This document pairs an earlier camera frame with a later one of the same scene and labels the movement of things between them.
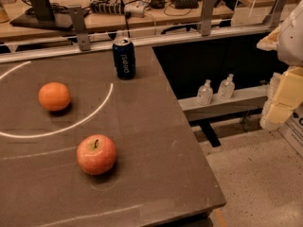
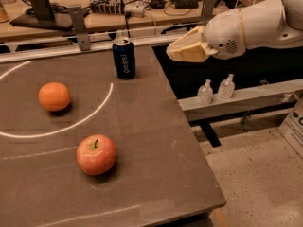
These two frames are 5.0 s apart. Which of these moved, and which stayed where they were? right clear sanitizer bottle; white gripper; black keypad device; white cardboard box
Moved: white gripper
Stayed: white cardboard box; right clear sanitizer bottle; black keypad device
